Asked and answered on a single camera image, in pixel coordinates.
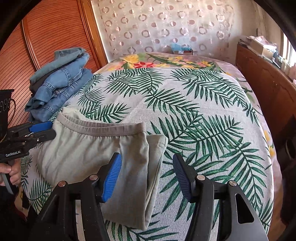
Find grey-green pants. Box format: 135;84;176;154
37;108;168;230

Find person's left hand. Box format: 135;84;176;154
0;158;21;186

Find stack of blue jeans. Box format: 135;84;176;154
25;47;93;123

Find wooden louvered wardrobe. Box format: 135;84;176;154
1;0;107;126

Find long wooden cabinet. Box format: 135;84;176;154
235;44;295;171

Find circle pattern sheer curtain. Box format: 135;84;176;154
93;0;234;61

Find floral pink blanket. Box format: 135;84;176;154
99;53;282;179

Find blue tissue box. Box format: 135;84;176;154
171;43;193;55

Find cardboard box on cabinet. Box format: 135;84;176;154
249;39;277;60

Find bright window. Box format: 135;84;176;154
280;31;295;66

